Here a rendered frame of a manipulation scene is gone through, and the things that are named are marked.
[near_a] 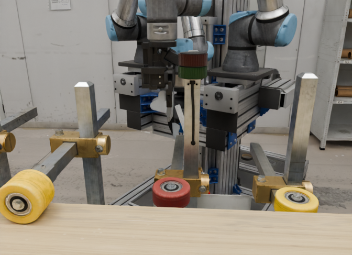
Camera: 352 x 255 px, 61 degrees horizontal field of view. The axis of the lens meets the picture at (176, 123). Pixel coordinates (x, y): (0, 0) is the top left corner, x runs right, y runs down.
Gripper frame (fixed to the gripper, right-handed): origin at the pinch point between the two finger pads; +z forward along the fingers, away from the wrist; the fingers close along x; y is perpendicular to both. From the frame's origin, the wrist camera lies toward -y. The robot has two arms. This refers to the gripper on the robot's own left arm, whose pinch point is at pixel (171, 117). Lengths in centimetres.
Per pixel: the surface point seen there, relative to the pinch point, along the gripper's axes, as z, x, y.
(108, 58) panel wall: 15, -253, 90
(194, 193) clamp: 15.5, 13.2, -6.5
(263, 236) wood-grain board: 8.6, 36.4, -17.8
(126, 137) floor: 99, -229, 68
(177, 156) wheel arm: 12.6, -1.4, -1.6
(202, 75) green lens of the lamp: -14.6, 17.6, -7.8
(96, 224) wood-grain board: 8.6, 35.1, 10.4
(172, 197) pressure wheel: 8.3, 26.5, -2.2
